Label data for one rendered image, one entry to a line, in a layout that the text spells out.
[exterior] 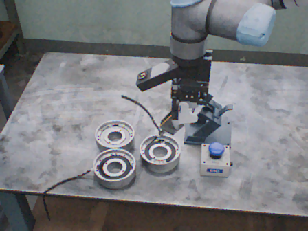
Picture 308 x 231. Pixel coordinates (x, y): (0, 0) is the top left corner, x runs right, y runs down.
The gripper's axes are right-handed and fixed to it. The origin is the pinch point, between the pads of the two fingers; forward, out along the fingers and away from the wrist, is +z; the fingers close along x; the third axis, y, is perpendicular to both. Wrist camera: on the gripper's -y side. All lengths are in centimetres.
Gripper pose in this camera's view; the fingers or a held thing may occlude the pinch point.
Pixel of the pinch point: (174, 120)
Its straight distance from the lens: 98.6
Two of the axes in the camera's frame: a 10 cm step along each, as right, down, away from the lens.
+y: 9.9, 1.0, -1.2
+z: 0.0, 7.4, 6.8
